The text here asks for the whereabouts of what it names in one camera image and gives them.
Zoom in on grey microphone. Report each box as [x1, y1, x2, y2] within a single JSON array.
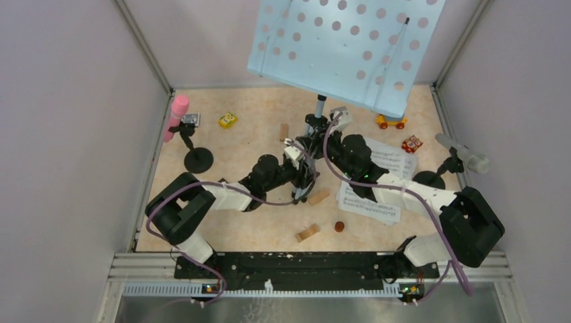
[[412, 133, 490, 189]]

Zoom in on wooden arch block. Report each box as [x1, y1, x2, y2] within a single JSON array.
[[295, 223, 320, 243]]

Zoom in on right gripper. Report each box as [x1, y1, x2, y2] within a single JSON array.
[[296, 124, 356, 179]]

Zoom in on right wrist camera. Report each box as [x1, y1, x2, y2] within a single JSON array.
[[330, 106, 353, 132]]

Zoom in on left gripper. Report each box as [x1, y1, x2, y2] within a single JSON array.
[[264, 159, 321, 193]]

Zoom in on red owl toy block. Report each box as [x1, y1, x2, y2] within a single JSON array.
[[401, 135, 424, 153]]

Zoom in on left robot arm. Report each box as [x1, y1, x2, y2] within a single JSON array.
[[145, 154, 318, 278]]

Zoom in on small wooden block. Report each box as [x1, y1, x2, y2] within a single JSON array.
[[279, 123, 290, 142]]

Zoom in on pink microphone on stand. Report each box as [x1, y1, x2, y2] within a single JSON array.
[[163, 95, 213, 174]]

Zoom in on yellow owl toy block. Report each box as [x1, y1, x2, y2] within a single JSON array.
[[218, 112, 238, 129]]

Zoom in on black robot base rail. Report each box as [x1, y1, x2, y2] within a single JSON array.
[[174, 252, 440, 291]]

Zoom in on light blue music stand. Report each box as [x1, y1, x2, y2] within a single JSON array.
[[246, 0, 447, 205]]

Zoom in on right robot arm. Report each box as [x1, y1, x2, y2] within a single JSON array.
[[317, 129, 506, 277]]

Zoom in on blue toy car blocks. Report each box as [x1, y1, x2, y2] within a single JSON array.
[[376, 114, 407, 130]]

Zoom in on brown wooden cylinder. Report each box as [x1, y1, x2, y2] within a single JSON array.
[[334, 221, 345, 233]]

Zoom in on wooden block near stand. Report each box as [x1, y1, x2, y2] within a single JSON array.
[[307, 189, 331, 206]]

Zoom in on small grey picture card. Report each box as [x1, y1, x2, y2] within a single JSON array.
[[181, 113, 201, 127]]

